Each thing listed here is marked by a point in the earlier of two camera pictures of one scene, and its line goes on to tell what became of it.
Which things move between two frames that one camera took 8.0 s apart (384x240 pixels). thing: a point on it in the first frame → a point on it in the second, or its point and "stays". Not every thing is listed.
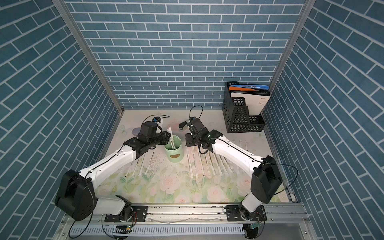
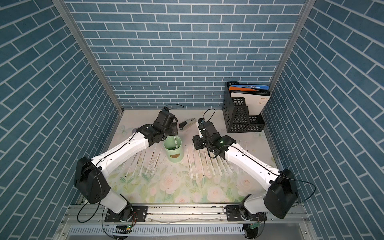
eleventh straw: [150, 163] stays
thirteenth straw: [140, 170] stays
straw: [220, 164] stays
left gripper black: [165, 138] → [174, 125]
